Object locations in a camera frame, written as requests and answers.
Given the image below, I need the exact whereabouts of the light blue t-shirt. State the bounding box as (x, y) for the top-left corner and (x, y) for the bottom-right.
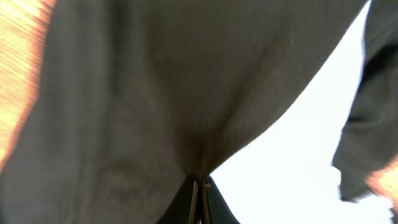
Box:
(210, 0), (396, 224)

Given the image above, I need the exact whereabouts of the black t-shirt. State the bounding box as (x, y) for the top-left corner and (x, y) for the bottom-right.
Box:
(0, 0), (398, 224)

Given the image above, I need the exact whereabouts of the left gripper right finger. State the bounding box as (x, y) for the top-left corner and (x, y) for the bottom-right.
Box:
(202, 176), (240, 224)

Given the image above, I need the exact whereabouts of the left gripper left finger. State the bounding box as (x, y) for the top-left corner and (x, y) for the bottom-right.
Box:
(156, 176), (198, 224)

